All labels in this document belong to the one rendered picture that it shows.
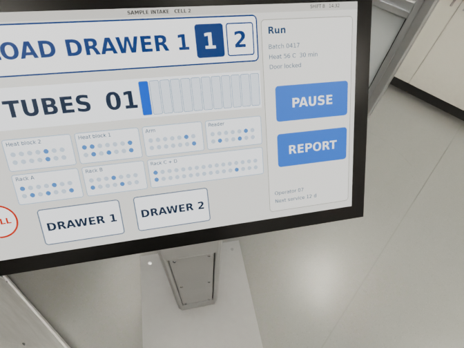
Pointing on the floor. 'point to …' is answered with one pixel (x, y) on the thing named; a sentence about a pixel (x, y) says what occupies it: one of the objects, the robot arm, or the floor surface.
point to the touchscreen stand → (197, 298)
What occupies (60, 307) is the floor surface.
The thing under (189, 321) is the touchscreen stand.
